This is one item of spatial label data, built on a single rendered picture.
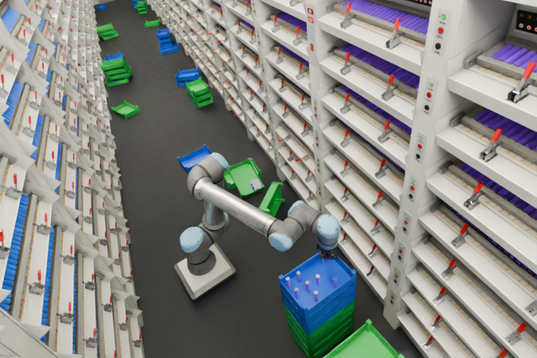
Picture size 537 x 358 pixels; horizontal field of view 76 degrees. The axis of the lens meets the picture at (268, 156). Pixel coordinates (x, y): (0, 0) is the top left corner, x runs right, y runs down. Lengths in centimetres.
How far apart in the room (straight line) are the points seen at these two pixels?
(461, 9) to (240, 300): 191
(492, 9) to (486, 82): 19
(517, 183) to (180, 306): 195
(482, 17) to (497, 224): 58
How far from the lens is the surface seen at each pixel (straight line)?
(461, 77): 109
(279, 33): 206
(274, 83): 237
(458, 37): 106
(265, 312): 225
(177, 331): 234
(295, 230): 140
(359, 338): 182
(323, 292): 173
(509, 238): 120
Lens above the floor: 198
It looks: 38 degrees down
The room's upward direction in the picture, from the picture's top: 9 degrees counter-clockwise
